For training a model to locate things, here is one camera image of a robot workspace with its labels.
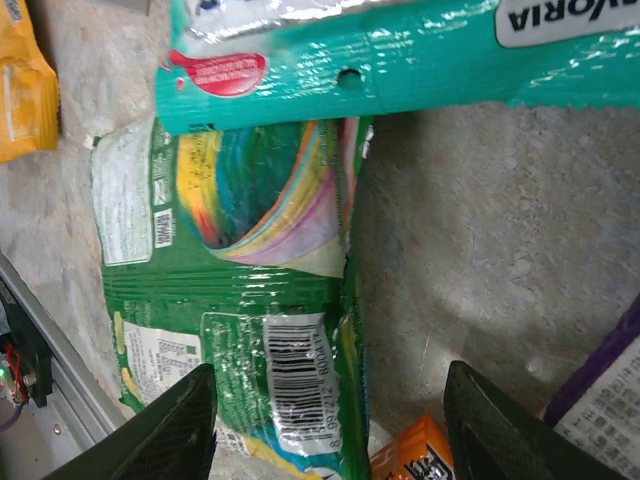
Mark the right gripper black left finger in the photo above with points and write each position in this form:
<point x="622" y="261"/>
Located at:
<point x="165" y="440"/>

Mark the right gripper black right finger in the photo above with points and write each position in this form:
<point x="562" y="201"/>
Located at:
<point x="490" y="435"/>

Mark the orange clear snack pack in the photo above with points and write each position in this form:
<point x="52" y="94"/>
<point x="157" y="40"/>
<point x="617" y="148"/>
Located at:
<point x="405" y="450"/>

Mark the green rainbow snack bag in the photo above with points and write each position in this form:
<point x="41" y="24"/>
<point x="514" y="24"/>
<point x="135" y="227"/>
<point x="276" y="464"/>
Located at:
<point x="225" y="295"/>

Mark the teal snack bag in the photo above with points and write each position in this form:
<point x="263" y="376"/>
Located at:
<point x="425" y="60"/>

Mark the purple white snack pack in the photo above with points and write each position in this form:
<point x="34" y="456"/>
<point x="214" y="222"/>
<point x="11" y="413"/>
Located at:
<point x="605" y="390"/>

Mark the aluminium frame rail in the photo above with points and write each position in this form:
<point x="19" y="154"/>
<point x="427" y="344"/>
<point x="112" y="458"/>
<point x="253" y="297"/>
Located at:
<point x="65" y="370"/>

